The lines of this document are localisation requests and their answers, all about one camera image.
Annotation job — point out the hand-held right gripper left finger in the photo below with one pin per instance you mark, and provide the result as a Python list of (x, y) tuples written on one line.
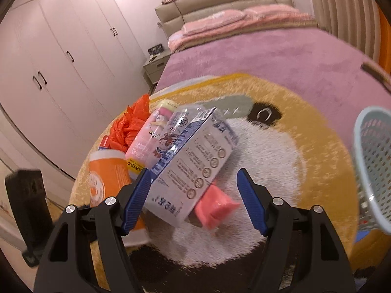
[(139, 195)]

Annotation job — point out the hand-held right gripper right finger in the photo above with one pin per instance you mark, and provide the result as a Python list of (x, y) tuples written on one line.
[(252, 201)]

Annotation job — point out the pink plastic packet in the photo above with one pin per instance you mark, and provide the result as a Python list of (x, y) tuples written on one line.
[(217, 204)]

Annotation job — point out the orange paper tub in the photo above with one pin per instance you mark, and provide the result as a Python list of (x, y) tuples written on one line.
[(107, 174)]

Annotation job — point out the pink drink bottle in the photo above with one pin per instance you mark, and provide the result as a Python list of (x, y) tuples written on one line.
[(146, 140)]

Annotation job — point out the white blue milk carton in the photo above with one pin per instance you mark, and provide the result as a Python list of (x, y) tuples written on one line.
[(189, 164)]

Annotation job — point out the orange plastic bag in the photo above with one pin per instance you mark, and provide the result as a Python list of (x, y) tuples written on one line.
[(125, 128)]

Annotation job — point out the light blue plastic basket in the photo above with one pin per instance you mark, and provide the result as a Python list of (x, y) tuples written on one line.
[(375, 158)]

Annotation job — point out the yellow bear printed blanket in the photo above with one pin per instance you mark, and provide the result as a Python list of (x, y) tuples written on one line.
[(305, 174)]

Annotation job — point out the small red box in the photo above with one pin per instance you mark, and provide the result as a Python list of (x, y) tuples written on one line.
[(105, 142)]

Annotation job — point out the black upright device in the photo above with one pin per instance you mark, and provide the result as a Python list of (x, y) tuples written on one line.
[(29, 207)]

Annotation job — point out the beige nightstand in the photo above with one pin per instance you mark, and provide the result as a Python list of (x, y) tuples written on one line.
[(154, 67)]

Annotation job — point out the purple bedspread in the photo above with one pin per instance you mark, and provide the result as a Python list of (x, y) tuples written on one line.
[(275, 55)]

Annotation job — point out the white wardrobe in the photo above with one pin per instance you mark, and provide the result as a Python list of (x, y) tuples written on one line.
[(61, 52)]

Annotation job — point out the folded pink quilt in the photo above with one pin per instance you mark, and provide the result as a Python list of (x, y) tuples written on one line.
[(232, 33)]

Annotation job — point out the wooden bristle brush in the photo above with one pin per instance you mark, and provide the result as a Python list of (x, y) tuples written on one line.
[(385, 81)]

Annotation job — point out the pink pillow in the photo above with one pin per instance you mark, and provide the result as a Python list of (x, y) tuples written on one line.
[(268, 11), (213, 19)]

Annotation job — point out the orange curtain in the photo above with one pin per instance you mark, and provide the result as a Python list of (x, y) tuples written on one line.
[(385, 42)]

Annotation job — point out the beige curtain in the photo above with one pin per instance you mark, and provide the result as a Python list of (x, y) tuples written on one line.
[(339, 6)]

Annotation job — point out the small dark picture frame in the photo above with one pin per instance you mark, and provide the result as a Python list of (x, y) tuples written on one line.
[(155, 50)]

